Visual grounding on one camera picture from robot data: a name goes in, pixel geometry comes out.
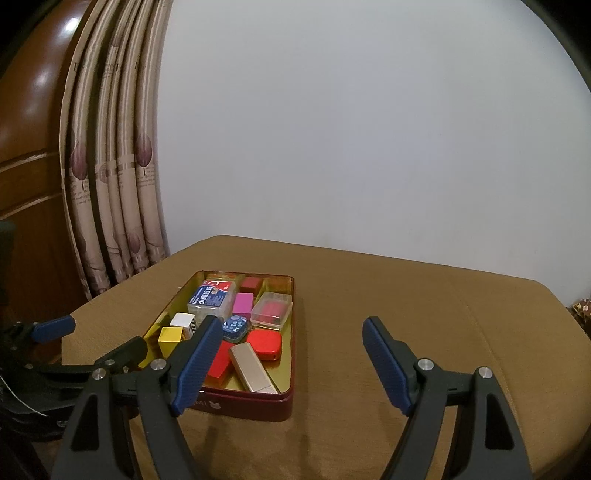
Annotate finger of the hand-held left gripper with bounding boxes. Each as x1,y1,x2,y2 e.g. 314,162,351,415
9,315,77,346
28,336,148,384

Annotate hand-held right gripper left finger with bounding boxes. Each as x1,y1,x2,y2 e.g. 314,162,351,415
51,315,225,480

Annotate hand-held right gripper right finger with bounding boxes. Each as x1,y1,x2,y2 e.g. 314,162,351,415
361,316,534,480

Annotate yellow cube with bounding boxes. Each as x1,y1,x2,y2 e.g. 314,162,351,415
158,326,188,358

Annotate blue round tin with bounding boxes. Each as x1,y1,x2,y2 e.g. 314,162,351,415
222,315,252,343

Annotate gold rectangular case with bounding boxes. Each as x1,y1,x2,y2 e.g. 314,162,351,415
228,343,280,394

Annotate blue label clear box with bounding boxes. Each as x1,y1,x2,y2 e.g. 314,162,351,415
187,277,237,324

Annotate red rounded case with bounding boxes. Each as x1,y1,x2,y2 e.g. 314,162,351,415
246,329,283,362

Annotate red tin box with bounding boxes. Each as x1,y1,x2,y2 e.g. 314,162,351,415
143,270,296,423

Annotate white cube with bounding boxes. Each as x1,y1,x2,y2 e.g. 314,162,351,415
170,312,198,341

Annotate pink block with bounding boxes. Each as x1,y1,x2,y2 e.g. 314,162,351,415
231,292,256,320

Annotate clear box with red insert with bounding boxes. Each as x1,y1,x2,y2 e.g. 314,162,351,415
250,291,294,329

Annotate brown wooden door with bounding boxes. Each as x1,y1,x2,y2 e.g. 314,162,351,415
0,0,100,319

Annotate beige patterned curtain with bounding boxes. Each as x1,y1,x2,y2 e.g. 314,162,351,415
60,0,174,298

